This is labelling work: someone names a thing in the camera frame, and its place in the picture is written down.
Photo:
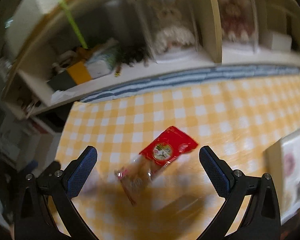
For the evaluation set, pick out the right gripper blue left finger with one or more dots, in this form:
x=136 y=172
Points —
x=79 y=170

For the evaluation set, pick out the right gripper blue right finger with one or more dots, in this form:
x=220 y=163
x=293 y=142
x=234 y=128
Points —
x=218 y=171

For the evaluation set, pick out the red cracker pack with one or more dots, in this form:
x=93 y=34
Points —
x=153 y=160

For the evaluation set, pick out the pink ring cookie bag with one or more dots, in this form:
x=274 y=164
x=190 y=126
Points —
x=288 y=164

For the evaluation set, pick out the yellow checkered tablecloth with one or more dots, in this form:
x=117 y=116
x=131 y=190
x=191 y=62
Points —
x=237 y=119

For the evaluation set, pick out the white shallow cardboard box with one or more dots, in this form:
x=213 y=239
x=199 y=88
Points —
x=287 y=189

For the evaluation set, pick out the orange box on shelf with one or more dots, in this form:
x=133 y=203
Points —
x=79 y=73

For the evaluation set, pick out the white tissue pack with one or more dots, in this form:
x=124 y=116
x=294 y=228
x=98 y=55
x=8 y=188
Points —
x=104 y=60

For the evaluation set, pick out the wooden headboard shelf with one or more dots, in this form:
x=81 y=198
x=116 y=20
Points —
x=48 y=36

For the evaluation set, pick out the white storage box on shelf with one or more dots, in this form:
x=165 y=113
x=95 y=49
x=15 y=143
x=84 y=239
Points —
x=276 y=41

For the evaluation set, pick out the cream dress doll in case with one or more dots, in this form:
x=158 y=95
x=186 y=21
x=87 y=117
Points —
x=168 y=27

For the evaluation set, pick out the red dress doll in case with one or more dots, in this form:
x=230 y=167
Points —
x=239 y=24

